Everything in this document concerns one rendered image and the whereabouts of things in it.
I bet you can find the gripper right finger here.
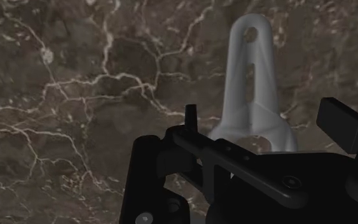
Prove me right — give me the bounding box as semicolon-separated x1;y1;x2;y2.
316;97;358;209

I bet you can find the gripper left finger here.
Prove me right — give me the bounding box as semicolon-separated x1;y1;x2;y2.
118;104;309;224

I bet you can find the grey kitchen tool with holes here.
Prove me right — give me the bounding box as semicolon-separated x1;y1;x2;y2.
208;13;298;155

